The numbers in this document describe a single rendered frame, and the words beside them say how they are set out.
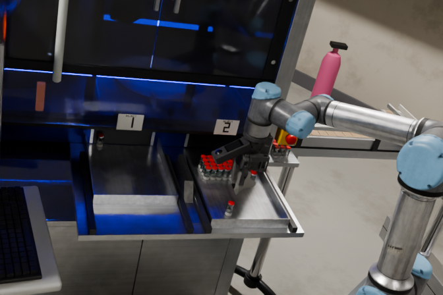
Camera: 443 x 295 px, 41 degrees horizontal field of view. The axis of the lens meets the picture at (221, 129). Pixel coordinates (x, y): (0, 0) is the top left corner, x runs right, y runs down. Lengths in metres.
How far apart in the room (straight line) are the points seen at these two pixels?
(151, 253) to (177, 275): 0.17
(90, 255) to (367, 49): 3.25
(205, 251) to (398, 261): 1.03
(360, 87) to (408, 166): 3.62
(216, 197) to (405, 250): 0.67
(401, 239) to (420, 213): 0.09
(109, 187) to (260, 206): 0.49
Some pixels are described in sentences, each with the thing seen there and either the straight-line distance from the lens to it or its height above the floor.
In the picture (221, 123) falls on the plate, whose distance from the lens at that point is 2.05.
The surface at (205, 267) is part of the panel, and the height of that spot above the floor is 0.36.
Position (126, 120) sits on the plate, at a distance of 1.96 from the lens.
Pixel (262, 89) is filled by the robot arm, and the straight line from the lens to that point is 1.63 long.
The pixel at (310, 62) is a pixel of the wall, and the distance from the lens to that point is 5.21.
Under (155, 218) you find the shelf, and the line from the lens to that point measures 1.79.
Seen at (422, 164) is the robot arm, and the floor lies 1.38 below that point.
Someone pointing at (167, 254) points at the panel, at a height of 0.43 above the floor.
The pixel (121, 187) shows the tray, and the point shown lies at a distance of 1.89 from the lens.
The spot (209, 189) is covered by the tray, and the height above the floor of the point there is 0.88.
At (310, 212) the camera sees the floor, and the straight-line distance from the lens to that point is 3.61.
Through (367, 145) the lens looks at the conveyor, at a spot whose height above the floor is 0.91.
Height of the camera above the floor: 1.98
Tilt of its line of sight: 28 degrees down
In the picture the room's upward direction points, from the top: 14 degrees clockwise
